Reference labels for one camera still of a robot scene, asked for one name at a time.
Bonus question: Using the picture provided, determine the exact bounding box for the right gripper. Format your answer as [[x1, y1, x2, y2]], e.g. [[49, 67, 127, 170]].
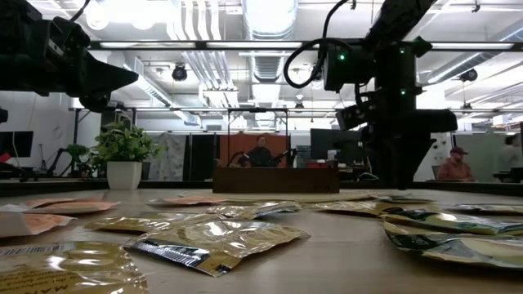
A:
[[335, 100, 458, 189]]

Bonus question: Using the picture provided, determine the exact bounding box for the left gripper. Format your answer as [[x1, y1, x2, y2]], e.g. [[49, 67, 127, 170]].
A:
[[0, 19, 139, 114]]

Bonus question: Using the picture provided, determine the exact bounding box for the round woven placemat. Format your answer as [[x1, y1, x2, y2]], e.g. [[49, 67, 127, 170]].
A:
[[179, 190, 379, 204]]

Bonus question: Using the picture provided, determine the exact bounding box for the wooden tea organizer box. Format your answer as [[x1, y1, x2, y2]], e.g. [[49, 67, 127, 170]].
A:
[[212, 166, 341, 194]]

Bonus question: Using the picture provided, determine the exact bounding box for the person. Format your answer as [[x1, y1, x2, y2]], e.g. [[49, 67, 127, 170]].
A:
[[498, 133, 523, 172], [436, 145, 476, 182], [244, 134, 279, 168]]

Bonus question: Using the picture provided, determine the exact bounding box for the black computer monitor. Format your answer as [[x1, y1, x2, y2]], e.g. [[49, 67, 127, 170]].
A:
[[0, 130, 34, 158], [309, 128, 364, 164]]

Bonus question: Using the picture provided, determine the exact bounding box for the small background potted plant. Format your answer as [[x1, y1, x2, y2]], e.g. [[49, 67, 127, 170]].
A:
[[65, 143, 94, 177]]

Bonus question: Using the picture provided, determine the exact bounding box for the green plant in white pot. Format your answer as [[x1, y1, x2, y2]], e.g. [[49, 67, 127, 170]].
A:
[[92, 112, 164, 191]]

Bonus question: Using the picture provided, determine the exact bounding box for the orange partition panel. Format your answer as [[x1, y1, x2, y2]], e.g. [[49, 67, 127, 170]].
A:
[[218, 133, 292, 168]]

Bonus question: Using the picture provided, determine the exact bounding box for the black beam with light strips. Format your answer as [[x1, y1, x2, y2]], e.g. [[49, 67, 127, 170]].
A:
[[87, 39, 523, 52]]

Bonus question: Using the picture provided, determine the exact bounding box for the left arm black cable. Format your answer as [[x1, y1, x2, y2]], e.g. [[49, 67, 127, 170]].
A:
[[67, 0, 93, 24]]

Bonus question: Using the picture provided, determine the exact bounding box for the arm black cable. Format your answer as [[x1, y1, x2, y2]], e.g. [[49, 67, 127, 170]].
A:
[[67, 0, 93, 24], [283, 0, 356, 90]]

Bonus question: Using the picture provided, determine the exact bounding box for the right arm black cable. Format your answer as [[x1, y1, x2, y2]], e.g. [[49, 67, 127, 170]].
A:
[[283, 0, 356, 90]]

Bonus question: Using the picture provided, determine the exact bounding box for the background black frame stand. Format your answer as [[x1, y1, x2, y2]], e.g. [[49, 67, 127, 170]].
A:
[[226, 106, 290, 168]]

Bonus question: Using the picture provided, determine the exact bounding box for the silver ceiling air duct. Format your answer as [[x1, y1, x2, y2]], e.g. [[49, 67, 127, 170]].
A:
[[240, 0, 299, 82]]

